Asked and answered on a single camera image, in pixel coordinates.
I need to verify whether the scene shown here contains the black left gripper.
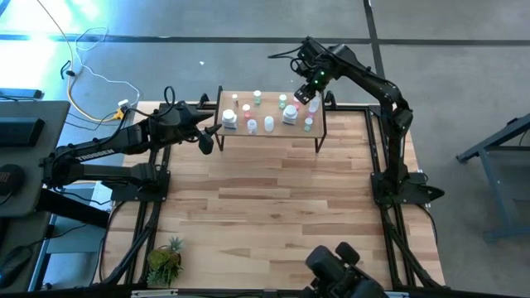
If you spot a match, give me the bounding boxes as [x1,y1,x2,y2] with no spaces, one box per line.
[159,103,223,156]

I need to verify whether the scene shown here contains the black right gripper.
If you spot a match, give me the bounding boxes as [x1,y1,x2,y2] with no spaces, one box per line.
[294,61,332,105]

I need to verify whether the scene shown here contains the white bottle blue label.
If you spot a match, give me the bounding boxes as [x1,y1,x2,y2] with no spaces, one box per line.
[282,104,299,126]
[220,108,239,130]

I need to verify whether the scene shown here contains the wooden shelf black metal legs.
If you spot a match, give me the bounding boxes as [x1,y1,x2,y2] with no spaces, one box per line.
[213,85,328,154]

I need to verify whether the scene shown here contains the small green succulent plant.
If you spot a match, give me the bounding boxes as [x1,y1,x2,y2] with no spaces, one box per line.
[145,235,186,288]

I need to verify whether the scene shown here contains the grey desk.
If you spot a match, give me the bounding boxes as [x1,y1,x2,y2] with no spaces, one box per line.
[0,100,70,219]

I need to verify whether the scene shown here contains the black bulky object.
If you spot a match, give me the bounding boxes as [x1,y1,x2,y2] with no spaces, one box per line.
[304,242,388,298]

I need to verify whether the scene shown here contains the flat black device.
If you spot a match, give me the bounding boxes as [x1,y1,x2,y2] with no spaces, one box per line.
[0,87,44,100]

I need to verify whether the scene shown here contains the black round puck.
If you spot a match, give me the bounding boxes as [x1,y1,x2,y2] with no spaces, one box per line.
[0,163,26,196]

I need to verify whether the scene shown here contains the black computer mouse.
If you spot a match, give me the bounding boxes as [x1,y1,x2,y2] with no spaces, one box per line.
[0,246,33,286]

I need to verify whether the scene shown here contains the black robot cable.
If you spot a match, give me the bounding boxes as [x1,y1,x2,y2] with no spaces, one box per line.
[267,44,310,74]
[101,85,176,125]

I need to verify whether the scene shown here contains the black table edge bracket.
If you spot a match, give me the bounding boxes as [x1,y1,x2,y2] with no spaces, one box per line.
[93,89,446,298]

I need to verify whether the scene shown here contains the white floor cable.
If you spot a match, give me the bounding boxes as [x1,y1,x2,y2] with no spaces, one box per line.
[75,26,141,104]

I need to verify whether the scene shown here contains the yellow floor cable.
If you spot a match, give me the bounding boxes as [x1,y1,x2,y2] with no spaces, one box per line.
[36,0,125,124]

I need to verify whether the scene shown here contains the blue-grey metal table frame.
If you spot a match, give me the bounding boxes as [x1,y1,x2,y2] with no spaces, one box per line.
[456,113,530,242]

